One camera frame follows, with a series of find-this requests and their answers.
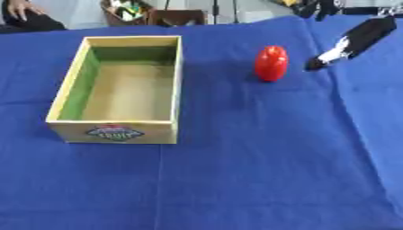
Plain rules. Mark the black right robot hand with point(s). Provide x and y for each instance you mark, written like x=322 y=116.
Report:
x=367 y=33

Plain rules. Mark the brown chair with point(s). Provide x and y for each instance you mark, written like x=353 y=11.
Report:
x=177 y=18

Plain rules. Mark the brown basket with items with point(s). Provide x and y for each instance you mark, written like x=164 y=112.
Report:
x=125 y=13

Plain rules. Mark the red toy pepper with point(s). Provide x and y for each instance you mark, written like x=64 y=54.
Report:
x=271 y=63

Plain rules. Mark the tan box with green inside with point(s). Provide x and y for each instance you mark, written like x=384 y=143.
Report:
x=118 y=131

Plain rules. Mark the person's hand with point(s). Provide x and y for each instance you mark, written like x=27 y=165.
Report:
x=22 y=7

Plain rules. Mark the black tripod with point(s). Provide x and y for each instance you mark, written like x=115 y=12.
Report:
x=215 y=12

